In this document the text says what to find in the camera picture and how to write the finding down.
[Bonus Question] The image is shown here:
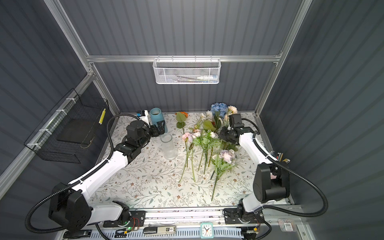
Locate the orange gerbera flower stem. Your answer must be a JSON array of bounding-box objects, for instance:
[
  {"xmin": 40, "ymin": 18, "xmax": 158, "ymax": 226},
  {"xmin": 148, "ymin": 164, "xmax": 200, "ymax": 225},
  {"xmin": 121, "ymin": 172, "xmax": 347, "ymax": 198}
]
[{"xmin": 176, "ymin": 112, "xmax": 188, "ymax": 134}]

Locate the cream rose flower spray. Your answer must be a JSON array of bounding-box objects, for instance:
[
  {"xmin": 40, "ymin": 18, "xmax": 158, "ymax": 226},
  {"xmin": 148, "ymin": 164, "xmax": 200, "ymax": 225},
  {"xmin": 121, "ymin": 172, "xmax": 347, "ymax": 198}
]
[{"xmin": 224, "ymin": 106, "xmax": 238, "ymax": 121}]

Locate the white flower green bunch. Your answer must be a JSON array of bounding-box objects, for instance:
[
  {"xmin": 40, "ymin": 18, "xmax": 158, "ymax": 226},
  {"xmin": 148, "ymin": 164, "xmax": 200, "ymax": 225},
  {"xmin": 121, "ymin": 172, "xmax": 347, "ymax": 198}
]
[{"xmin": 193, "ymin": 111, "xmax": 223, "ymax": 174}]

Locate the clear ribbed glass vase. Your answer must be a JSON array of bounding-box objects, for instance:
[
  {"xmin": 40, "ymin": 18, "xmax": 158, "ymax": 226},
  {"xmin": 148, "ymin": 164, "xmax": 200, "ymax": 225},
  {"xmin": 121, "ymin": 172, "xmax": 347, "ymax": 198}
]
[{"xmin": 160, "ymin": 133, "xmax": 178, "ymax": 160}]

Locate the pink rose flower stem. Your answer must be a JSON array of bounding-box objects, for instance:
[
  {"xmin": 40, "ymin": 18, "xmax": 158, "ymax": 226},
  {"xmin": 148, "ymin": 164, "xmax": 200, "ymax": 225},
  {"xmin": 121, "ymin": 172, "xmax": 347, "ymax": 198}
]
[{"xmin": 179, "ymin": 130, "xmax": 201, "ymax": 183}]

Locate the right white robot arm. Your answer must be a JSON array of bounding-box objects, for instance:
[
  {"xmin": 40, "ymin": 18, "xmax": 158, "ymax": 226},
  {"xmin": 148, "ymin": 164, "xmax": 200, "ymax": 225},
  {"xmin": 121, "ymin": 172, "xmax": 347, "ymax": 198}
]
[{"xmin": 220, "ymin": 114, "xmax": 329, "ymax": 222}]

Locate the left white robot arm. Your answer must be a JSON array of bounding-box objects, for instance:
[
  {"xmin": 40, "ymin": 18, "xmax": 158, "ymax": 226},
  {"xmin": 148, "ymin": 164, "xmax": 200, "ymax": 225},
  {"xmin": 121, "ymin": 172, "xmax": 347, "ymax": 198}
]
[{"xmin": 25, "ymin": 116, "xmax": 166, "ymax": 234}]

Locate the teal cylindrical vase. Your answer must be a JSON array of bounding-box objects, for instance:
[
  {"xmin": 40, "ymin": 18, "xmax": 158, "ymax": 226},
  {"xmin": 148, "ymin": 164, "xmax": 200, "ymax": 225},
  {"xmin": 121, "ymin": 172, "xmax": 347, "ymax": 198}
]
[{"xmin": 150, "ymin": 108, "xmax": 168, "ymax": 133}]

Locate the lilac pink flower bunch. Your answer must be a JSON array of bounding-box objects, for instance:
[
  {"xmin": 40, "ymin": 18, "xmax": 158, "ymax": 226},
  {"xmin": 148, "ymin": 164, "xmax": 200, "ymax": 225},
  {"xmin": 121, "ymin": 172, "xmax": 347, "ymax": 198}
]
[{"xmin": 210, "ymin": 149, "xmax": 237, "ymax": 201}]

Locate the dark blue hydrangea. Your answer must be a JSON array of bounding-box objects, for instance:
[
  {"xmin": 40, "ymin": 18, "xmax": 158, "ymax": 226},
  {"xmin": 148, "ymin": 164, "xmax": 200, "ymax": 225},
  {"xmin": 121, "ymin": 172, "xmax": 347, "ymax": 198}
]
[{"xmin": 211, "ymin": 103, "xmax": 229, "ymax": 119}]

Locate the floral patterned table mat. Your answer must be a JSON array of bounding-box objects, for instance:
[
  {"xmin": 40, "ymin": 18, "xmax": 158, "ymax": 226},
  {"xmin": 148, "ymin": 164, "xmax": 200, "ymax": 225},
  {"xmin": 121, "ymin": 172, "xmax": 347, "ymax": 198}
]
[{"xmin": 90, "ymin": 113, "xmax": 257, "ymax": 209}]

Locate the pink pencil cup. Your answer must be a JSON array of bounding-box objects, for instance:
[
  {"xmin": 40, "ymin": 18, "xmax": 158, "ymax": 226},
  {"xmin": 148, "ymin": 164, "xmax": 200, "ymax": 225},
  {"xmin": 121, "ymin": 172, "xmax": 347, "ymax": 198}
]
[{"xmin": 276, "ymin": 152, "xmax": 291, "ymax": 164}]

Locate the small teal alarm clock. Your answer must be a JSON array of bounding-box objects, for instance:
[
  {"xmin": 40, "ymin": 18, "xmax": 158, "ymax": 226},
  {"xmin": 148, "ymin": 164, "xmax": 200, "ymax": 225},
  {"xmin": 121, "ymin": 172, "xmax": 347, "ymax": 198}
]
[{"xmin": 200, "ymin": 222, "xmax": 214, "ymax": 239}]

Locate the white wire mesh basket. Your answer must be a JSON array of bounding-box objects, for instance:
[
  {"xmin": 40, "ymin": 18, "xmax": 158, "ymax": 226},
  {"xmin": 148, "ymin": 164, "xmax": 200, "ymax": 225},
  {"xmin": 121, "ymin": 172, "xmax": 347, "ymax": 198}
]
[{"xmin": 153, "ymin": 58, "xmax": 222, "ymax": 85}]

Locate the black wire mesh basket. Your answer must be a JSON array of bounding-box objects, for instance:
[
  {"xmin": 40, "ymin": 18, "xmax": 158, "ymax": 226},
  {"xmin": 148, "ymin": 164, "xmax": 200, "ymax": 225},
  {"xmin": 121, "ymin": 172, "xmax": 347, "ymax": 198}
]
[{"xmin": 24, "ymin": 89, "xmax": 109, "ymax": 164}]

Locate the silver black device on rail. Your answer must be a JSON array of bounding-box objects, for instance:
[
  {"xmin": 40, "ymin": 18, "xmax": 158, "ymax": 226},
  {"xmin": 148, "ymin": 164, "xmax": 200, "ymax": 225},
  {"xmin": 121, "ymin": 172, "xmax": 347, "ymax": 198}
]
[{"xmin": 143, "ymin": 226, "xmax": 177, "ymax": 235}]

